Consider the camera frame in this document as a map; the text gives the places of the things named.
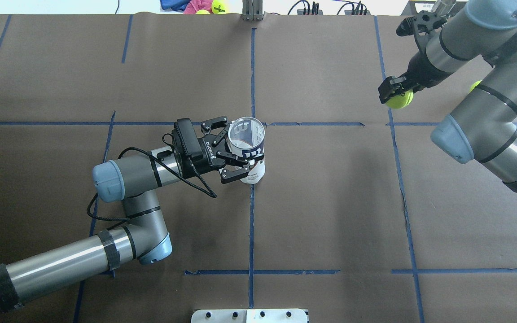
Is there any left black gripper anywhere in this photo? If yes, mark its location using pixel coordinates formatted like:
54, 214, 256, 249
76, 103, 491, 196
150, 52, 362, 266
180, 116, 264, 184

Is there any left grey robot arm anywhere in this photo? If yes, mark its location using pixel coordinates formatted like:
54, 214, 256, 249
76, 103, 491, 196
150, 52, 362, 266
0, 123, 250, 323

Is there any pink cloth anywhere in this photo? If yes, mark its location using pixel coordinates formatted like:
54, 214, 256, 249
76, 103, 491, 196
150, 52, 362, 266
183, 0, 213, 15

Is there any tennis ball can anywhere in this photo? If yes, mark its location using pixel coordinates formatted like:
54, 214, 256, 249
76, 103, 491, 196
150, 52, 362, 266
227, 117, 266, 184

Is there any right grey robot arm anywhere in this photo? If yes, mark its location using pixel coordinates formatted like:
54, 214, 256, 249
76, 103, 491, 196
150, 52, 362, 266
378, 0, 517, 193

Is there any yellow ball behind table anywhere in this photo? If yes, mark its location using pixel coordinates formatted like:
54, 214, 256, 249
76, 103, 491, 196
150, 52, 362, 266
211, 0, 231, 14

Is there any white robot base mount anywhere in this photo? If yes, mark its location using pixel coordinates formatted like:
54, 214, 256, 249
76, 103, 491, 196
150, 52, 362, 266
191, 308, 310, 323

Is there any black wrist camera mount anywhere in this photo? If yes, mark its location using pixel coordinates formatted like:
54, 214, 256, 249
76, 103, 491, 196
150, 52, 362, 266
171, 118, 203, 162

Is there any aluminium frame post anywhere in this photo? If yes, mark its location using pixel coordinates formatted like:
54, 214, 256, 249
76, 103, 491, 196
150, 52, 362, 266
241, 0, 264, 21

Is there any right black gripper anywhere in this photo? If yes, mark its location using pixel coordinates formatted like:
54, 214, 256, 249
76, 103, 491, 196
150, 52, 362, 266
378, 53, 443, 104

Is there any yellow tennis ball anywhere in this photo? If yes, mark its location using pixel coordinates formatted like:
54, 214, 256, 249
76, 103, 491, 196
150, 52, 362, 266
469, 80, 482, 93
386, 90, 414, 110

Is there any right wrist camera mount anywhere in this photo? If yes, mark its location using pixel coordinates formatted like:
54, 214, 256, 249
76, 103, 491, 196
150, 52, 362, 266
396, 10, 447, 54

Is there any silver metal cup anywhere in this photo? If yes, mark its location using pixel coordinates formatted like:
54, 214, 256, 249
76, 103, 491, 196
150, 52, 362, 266
431, 0, 457, 17

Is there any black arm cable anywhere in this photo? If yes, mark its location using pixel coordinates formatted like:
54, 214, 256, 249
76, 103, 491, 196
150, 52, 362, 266
87, 132, 218, 223

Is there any blue cloth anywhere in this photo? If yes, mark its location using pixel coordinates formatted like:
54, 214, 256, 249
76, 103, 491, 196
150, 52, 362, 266
159, 0, 190, 12

